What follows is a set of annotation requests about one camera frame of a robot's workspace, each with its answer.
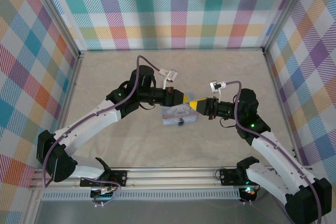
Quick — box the light blue cartoon tin box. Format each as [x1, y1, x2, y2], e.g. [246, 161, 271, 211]
[161, 104, 200, 127]

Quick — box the grey metal panel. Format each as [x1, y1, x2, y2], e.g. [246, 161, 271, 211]
[34, 199, 297, 224]

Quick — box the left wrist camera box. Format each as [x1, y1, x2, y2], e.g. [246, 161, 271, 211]
[159, 68, 178, 90]

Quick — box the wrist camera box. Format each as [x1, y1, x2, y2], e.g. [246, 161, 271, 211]
[209, 80, 227, 99]
[159, 68, 178, 90]

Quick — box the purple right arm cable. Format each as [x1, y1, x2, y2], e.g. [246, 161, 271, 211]
[225, 80, 323, 224]

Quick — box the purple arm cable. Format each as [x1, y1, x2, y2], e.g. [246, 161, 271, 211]
[225, 80, 323, 224]
[41, 55, 162, 208]

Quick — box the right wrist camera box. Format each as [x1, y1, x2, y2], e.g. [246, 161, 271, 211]
[209, 80, 227, 99]

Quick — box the aluminium side rail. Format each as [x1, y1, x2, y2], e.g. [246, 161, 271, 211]
[263, 50, 313, 168]
[36, 52, 85, 169]

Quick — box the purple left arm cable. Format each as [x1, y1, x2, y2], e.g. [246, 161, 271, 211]
[41, 55, 162, 208]

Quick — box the thin aluminium rail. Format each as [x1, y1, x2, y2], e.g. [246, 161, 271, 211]
[78, 47, 266, 52]

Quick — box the aluminium mounting rail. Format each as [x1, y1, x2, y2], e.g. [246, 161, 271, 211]
[28, 166, 314, 190]

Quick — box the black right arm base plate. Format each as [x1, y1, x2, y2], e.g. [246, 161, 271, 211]
[219, 167, 253, 186]

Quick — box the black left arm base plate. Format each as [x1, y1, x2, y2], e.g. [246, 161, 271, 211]
[80, 170, 128, 187]

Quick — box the grey slotted cable duct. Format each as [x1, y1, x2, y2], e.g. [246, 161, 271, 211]
[40, 188, 241, 201]

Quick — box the aluminium frame post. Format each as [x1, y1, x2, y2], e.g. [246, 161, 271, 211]
[262, 0, 314, 54]
[26, 0, 85, 59]

